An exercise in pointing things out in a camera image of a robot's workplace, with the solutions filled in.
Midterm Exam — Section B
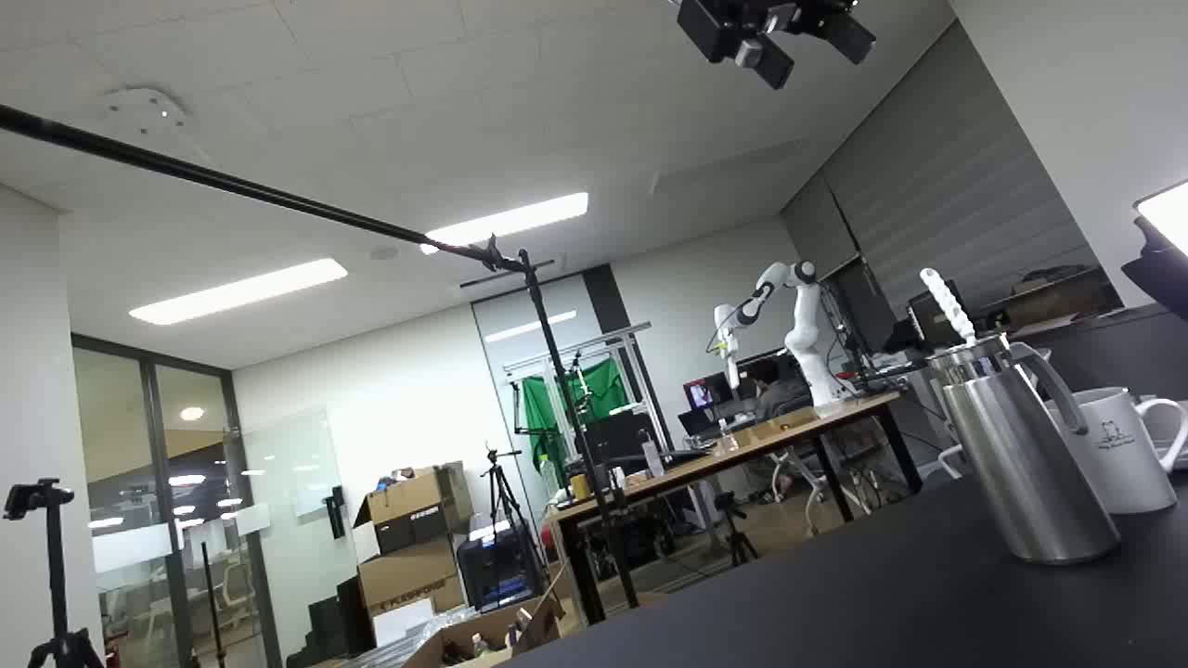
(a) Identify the rectangular ceiling light panel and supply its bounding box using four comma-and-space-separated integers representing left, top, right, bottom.
417, 189, 596, 259
125, 257, 352, 330

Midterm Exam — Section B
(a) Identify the open brown cardboard box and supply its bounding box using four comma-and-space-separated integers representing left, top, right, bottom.
352, 461, 476, 556

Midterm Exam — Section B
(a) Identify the brown box on shelf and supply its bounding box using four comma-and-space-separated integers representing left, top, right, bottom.
998, 262, 1124, 335

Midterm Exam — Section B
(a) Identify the stainless steel flask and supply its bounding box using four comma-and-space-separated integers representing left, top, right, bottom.
930, 330, 1124, 567

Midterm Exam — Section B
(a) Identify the green hanging cloth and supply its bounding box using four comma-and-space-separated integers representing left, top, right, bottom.
566, 357, 630, 428
516, 372, 573, 473

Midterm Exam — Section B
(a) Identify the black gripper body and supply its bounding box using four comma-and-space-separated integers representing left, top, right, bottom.
738, 0, 823, 35

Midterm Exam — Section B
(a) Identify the small computer monitor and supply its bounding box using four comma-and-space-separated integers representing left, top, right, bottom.
685, 372, 734, 416

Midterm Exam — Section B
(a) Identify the white ceramic mug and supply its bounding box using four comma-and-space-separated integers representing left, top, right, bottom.
1070, 383, 1188, 519

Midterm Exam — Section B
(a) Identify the black boom pole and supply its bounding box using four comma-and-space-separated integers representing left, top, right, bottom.
0, 105, 557, 279

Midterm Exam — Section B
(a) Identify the white plastic spoon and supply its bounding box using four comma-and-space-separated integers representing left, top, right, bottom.
916, 262, 979, 350

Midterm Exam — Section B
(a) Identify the black light stand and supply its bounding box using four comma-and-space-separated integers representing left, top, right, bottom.
516, 253, 644, 613

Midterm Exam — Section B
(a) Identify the small black tripod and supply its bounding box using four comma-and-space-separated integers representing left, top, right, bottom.
713, 489, 765, 570
478, 446, 539, 549

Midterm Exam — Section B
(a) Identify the low open cardboard box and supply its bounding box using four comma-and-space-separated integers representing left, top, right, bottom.
401, 588, 573, 668

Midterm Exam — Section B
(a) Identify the closed brown cardboard box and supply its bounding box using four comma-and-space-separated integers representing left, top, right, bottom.
357, 539, 471, 618

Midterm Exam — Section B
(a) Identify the wooden table with black legs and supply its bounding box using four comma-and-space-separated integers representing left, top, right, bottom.
549, 388, 925, 627

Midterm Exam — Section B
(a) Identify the bright studio lamp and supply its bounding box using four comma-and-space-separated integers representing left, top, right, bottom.
1122, 179, 1188, 325

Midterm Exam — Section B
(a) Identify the black camera tripod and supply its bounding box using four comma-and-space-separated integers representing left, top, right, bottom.
0, 473, 106, 668

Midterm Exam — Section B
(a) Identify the round ceiling detector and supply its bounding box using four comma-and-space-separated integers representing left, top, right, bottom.
102, 81, 192, 139

